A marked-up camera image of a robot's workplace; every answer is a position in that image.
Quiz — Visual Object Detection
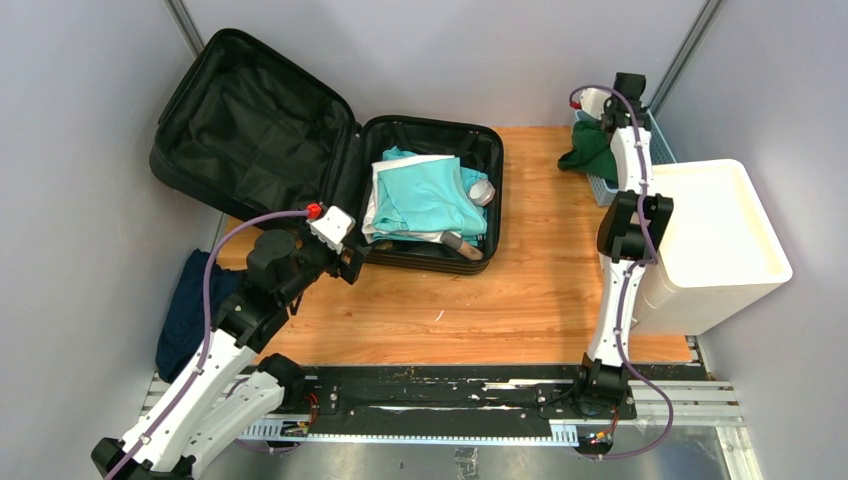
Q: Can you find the black ribbed hard-shell suitcase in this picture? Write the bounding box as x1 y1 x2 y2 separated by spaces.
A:
148 27 506 277

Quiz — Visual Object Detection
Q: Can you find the light blue plastic basket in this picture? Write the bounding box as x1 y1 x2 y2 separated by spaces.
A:
574 110 676 207

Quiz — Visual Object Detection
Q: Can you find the dark green garment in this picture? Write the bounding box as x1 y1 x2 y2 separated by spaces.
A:
557 120 617 182

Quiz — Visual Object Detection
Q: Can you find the white three-drawer storage unit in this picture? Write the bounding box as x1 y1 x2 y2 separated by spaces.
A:
628 159 793 335

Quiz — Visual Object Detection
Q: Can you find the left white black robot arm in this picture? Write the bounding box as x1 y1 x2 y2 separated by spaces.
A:
92 219 364 479

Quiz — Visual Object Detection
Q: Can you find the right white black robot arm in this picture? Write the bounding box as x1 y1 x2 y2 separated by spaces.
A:
570 72 674 418

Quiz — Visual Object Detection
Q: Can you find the white folded garment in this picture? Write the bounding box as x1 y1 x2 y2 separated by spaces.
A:
362 155 450 243

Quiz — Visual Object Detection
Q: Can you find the light teal folded garment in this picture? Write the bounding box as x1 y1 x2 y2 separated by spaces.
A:
373 146 492 247

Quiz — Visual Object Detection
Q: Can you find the clear round plastic jar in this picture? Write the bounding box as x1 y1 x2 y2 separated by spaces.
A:
468 179 496 207

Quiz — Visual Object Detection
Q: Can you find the dark blue cloth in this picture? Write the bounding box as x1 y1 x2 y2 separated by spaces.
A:
155 249 210 383

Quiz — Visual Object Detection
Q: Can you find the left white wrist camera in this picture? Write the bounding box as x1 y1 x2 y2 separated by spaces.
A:
307 206 355 255

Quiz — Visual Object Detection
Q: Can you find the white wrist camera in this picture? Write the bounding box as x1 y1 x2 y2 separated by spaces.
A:
307 206 355 255
578 88 612 120

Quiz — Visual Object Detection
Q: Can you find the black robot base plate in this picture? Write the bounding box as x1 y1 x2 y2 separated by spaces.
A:
270 364 643 443

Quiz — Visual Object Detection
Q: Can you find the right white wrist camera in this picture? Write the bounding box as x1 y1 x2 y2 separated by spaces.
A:
578 88 612 120

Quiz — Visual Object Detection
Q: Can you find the left aluminium frame post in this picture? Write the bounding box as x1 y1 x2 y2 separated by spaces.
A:
164 0 205 57

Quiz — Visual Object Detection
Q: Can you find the aluminium frame post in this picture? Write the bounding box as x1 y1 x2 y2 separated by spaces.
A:
164 0 205 57
649 0 725 114

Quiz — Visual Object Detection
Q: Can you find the right aluminium frame post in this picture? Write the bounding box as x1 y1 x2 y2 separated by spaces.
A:
649 0 725 114

